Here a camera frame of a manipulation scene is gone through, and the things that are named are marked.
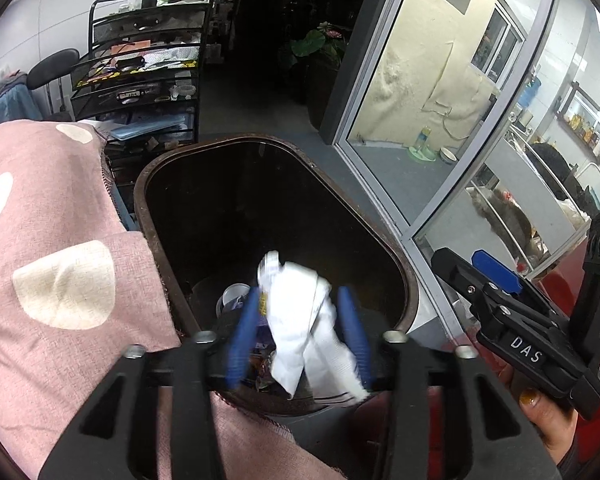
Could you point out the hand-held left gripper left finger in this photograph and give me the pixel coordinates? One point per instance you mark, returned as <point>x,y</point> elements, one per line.
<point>242,340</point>

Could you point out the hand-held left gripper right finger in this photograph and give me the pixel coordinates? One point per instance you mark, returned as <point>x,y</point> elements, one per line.
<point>352,330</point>

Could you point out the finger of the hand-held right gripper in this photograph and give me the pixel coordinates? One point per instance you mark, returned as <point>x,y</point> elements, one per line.
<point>510,345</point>
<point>497,270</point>

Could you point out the white paper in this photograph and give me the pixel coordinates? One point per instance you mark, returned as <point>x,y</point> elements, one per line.
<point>300,320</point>

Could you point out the dark brown trash bin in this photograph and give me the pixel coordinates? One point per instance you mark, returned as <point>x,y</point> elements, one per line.
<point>220,200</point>

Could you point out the person's right forearm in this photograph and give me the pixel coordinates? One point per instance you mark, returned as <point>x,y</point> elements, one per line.
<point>570,467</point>

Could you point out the person's right hand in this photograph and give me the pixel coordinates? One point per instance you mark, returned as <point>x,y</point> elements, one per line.
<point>545,415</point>

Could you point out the white cup in bin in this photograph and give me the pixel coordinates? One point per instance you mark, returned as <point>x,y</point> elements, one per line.
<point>232,300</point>

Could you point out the brown furry cat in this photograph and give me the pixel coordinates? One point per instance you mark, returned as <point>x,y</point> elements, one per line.
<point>505,220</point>

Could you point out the red glossy panel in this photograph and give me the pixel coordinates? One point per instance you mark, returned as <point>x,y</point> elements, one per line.
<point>450,410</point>

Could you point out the small pet bowl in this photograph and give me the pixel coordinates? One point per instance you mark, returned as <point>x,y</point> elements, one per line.
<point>448,155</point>

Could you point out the green pet water feeder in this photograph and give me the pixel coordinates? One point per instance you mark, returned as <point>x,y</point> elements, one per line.
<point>422,145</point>

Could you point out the blue water jug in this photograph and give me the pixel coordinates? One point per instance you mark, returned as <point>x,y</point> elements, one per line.
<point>529,97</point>

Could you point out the grey framed glass partition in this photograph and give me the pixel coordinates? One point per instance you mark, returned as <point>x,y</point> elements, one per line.
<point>380,85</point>

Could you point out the pink polka dot blanket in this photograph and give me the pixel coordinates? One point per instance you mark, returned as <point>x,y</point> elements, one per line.
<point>55,210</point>

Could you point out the blue folder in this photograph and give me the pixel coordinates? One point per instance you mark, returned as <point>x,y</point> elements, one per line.
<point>150,127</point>

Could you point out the green potted plant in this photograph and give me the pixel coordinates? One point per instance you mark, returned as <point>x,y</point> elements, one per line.
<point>320,55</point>

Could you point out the black mesh cart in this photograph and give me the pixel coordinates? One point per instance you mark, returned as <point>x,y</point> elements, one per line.
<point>145,60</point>

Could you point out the blue covered massage bed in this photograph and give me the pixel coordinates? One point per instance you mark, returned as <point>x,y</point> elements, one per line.
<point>7,110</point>

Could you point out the black round chair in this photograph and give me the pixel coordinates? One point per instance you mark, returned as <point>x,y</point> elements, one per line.
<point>52,65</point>

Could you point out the grey towel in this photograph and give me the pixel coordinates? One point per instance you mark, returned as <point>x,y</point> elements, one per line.
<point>7,82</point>

